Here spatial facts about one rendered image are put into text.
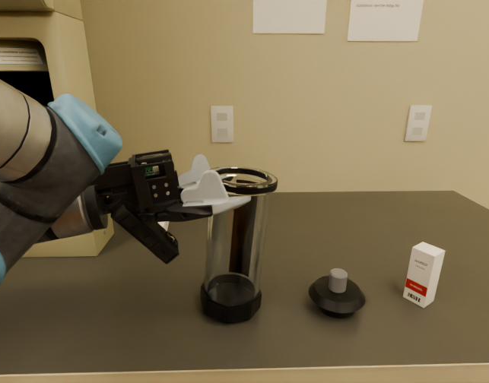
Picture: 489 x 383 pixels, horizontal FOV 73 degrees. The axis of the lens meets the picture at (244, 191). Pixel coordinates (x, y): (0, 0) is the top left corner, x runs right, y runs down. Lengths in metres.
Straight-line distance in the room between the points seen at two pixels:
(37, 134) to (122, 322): 0.37
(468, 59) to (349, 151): 0.44
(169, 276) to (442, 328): 0.47
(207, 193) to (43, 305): 0.37
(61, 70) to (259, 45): 0.58
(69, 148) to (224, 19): 0.81
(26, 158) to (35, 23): 0.44
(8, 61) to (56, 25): 0.12
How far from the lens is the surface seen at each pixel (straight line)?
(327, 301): 0.57
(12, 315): 0.69
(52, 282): 0.74
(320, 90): 1.10
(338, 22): 1.12
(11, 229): 0.37
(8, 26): 0.74
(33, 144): 0.31
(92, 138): 0.33
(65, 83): 0.70
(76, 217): 0.46
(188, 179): 0.52
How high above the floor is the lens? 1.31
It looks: 20 degrees down
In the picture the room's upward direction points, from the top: straight up
